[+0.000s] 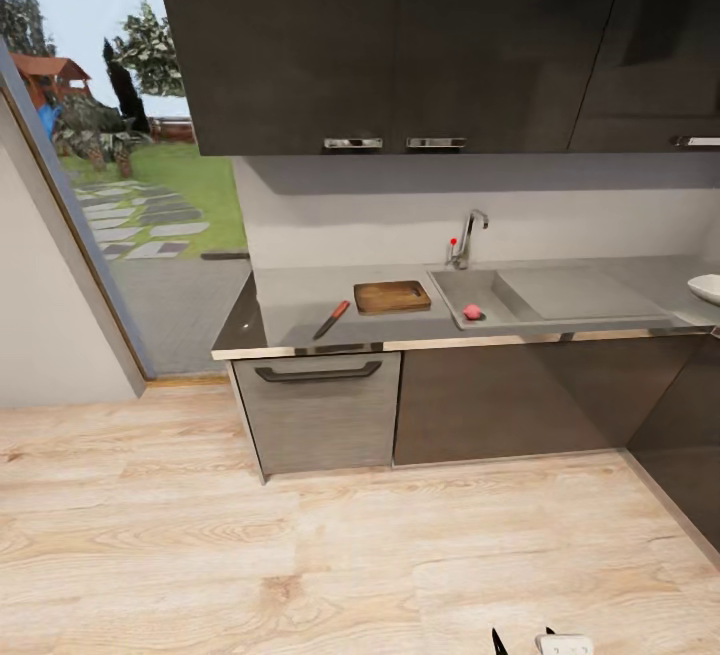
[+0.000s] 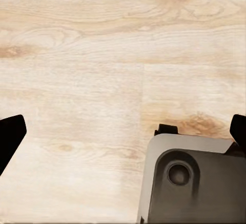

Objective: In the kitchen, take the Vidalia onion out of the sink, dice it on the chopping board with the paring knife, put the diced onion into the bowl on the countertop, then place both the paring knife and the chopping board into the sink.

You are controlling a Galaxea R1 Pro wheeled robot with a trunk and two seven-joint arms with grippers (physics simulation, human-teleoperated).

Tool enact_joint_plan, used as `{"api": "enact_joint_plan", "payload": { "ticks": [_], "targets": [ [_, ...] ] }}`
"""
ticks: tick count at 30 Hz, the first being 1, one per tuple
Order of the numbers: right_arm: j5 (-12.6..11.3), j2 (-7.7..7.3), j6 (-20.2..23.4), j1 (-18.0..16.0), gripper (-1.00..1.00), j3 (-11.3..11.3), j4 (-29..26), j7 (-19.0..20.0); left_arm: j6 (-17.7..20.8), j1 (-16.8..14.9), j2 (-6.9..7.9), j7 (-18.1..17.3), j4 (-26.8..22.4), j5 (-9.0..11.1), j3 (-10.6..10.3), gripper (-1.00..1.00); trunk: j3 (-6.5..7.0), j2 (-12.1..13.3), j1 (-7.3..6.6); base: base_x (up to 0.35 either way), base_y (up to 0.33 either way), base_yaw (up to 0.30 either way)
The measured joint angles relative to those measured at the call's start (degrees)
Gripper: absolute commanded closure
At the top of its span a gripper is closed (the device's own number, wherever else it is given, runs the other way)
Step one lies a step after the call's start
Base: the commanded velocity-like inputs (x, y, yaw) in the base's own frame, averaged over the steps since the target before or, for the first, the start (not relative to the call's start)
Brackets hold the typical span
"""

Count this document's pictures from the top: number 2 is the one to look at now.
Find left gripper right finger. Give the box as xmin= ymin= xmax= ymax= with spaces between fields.
xmin=230 ymin=114 xmax=246 ymax=156

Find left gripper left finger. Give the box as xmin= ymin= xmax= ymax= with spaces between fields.
xmin=0 ymin=114 xmax=27 ymax=176

